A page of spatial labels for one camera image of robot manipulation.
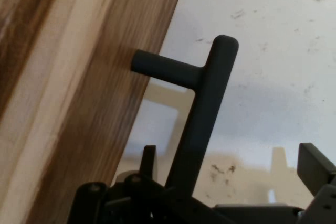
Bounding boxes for black bar drawer handle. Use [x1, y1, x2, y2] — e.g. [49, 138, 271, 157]
[130, 34, 239, 198]

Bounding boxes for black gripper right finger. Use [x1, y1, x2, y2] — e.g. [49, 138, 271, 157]
[298, 142, 336, 224]

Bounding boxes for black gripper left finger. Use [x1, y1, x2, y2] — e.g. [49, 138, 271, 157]
[67, 144, 224, 224]

